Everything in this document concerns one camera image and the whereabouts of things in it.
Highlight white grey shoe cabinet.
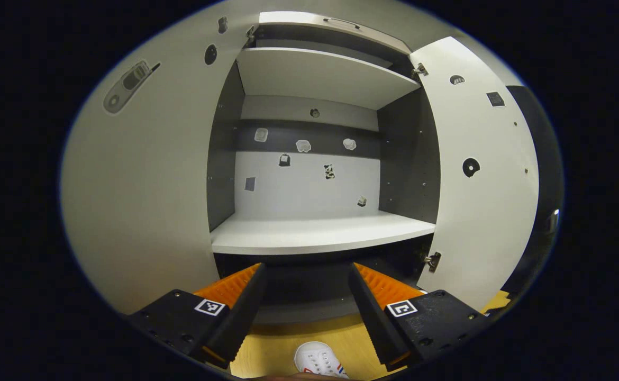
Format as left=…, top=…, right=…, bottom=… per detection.
left=61, top=0, right=540, bottom=326

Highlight shoe cabinet door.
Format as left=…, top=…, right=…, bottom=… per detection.
left=409, top=36, right=540, bottom=313
left=61, top=0, right=261, bottom=316

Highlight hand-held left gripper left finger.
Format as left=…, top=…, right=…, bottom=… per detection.
left=127, top=262, right=267, bottom=370

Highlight beige cabinet drawer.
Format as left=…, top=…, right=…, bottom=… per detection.
left=258, top=11, right=413, bottom=55

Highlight white striped canvas shoe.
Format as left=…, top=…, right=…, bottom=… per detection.
left=294, top=341, right=350, bottom=379

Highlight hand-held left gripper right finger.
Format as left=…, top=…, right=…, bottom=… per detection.
left=348, top=262, right=493, bottom=372

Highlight black drawer handle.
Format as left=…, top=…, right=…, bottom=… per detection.
left=323, top=17, right=361, bottom=30

